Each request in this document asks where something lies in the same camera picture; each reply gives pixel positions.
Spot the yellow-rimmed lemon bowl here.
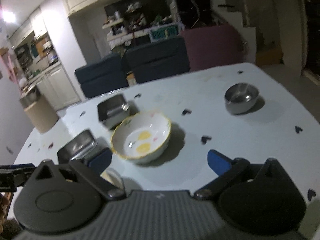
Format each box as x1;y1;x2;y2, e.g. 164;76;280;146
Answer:
111;111;172;164

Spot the cream bowl with handles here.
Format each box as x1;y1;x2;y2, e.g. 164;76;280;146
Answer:
100;167;125;191

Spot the large steel square container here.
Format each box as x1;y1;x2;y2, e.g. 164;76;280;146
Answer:
57;129;98;164

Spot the beige thermos jug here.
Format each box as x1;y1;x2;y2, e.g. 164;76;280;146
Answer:
20;85;59;134

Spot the dark blue chair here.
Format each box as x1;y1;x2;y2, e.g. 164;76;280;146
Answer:
125;36;190;83
74;53;129;99

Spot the small steel square container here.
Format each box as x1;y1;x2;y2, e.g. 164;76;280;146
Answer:
97;94;130;129

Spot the teal Poizon sign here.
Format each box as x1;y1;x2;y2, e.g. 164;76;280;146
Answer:
149;23;180;42

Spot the left dark blue chair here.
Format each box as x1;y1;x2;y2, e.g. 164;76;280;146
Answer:
74;53;129;99

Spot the small round steel bowl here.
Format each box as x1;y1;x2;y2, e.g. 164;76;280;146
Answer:
224;83;260;115

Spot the white kitchen cabinet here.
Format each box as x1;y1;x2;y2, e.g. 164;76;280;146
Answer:
32;64;80;110

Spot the maroon chair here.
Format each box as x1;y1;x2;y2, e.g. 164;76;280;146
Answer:
180;25;245;72

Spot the person's left hand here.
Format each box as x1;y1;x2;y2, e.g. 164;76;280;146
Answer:
0;194;10;233

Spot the white shelf rack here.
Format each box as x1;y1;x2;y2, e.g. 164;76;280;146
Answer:
102;16;134;49

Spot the right dark blue chair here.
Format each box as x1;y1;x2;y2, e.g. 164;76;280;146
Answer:
125;36;190;83

